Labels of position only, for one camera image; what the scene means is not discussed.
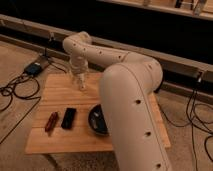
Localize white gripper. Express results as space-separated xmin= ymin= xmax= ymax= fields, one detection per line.
xmin=70 ymin=57 xmax=88 ymax=90

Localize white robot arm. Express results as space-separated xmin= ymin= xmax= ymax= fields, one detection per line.
xmin=63 ymin=32 xmax=172 ymax=171

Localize black rectangular bottle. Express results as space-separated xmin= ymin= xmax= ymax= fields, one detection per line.
xmin=61 ymin=108 xmax=76 ymax=129

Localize metal spoon in bowl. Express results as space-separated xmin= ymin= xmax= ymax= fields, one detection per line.
xmin=91 ymin=112 xmax=99 ymax=129

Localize black power adapter box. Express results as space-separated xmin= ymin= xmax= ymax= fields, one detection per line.
xmin=24 ymin=63 xmax=42 ymax=76

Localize black bowl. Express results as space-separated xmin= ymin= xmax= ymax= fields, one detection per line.
xmin=88 ymin=104 xmax=108 ymax=135

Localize wooden board table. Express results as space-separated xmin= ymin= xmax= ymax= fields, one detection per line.
xmin=24 ymin=73 xmax=172 ymax=155

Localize red pocket knife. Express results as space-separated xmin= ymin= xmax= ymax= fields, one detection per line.
xmin=45 ymin=112 xmax=58 ymax=132

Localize long metal floor rail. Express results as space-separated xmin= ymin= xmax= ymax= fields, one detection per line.
xmin=0 ymin=14 xmax=213 ymax=81

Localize black cables on floor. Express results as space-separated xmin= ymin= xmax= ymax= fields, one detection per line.
xmin=0 ymin=54 xmax=68 ymax=144

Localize black cables right side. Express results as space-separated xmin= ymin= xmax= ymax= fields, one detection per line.
xmin=156 ymin=71 xmax=213 ymax=171

